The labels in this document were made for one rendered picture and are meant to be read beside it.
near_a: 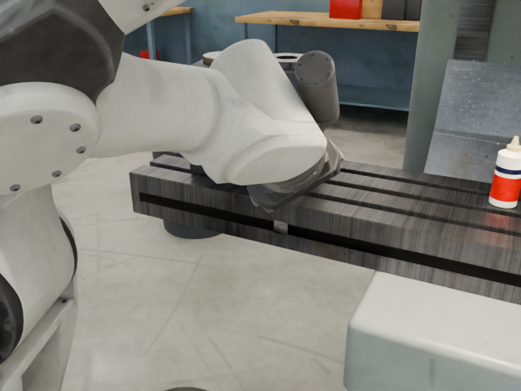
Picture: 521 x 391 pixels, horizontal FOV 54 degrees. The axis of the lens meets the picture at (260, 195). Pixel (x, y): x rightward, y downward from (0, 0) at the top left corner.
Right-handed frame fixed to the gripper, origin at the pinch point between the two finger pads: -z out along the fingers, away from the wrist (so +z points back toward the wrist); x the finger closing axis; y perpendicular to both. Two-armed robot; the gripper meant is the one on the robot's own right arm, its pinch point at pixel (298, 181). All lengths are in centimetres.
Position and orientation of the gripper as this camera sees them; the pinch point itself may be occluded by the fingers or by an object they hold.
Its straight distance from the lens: 69.4
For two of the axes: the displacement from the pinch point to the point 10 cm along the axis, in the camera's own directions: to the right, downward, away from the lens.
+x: 8.7, -5.0, -0.4
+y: -4.6, -8.3, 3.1
